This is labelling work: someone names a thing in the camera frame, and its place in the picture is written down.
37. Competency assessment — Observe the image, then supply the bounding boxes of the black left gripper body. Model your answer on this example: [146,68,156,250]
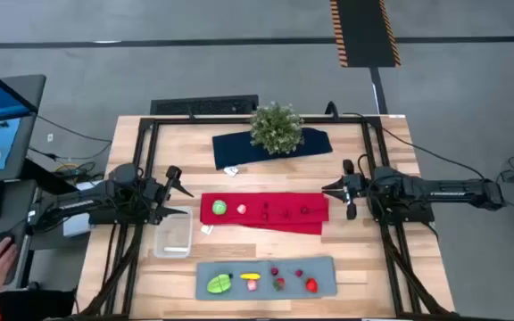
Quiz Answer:
[138,176,171,224]

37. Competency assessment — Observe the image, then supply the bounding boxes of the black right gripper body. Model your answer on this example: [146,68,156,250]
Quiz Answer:
[340,159,372,221]

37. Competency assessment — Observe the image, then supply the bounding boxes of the green toy starfruit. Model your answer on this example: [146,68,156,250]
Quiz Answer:
[206,273,234,295]

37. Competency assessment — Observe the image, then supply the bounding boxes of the clear plastic tupperware container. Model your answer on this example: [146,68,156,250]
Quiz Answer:
[153,205,195,259]

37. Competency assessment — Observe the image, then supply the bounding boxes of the red cloth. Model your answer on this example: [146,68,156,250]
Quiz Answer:
[199,192,330,236]

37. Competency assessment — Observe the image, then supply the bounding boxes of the navy blue cloth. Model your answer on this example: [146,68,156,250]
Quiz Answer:
[211,127,334,171]

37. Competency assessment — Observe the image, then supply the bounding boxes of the black keyboard on table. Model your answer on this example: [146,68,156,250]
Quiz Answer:
[149,94,260,116]

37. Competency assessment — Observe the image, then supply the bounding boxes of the grey cloth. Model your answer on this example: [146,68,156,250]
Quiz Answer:
[195,256,339,301]

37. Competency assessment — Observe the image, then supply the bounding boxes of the white box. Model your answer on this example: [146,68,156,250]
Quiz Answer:
[62,212,93,237]

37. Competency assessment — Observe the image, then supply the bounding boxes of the green potted plant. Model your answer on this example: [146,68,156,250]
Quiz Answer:
[249,101,305,156]

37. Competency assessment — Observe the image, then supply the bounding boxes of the dark grey computer desk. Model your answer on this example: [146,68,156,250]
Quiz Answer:
[0,73,48,291]

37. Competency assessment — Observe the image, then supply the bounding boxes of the black computer mouse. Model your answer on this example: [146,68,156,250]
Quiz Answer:
[0,230,20,286]

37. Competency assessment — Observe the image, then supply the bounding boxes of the black floor mat orange stripes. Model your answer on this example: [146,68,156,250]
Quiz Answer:
[329,0,402,69]

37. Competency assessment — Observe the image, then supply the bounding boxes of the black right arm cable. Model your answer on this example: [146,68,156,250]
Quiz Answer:
[344,111,485,180]

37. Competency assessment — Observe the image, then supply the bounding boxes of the black floor cable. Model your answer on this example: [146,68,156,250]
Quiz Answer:
[37,114,113,144]
[28,142,113,162]

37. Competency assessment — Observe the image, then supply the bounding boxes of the black metal table frame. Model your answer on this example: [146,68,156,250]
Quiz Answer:
[76,114,457,320]

